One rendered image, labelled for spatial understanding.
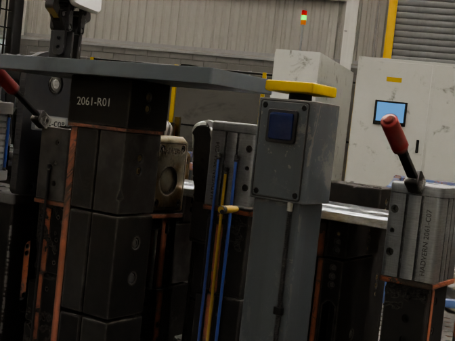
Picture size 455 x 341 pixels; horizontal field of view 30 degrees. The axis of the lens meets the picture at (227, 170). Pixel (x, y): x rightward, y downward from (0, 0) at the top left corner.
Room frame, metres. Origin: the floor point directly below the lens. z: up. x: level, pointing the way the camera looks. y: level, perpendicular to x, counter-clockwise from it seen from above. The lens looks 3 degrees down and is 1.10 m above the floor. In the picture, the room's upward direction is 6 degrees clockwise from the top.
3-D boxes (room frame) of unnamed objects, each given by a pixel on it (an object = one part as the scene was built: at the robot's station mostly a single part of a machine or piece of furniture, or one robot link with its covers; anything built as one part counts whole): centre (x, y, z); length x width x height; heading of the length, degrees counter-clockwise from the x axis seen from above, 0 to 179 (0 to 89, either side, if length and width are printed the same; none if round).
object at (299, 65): (10.46, -0.95, 1.22); 2.40 x 0.54 x 2.45; 163
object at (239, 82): (1.09, 0.15, 1.16); 0.37 x 0.14 x 0.02; 58
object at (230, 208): (1.10, -0.03, 1.00); 0.12 x 0.01 x 0.01; 148
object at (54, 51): (1.14, 0.24, 1.20); 0.03 x 0.03 x 0.07; 76
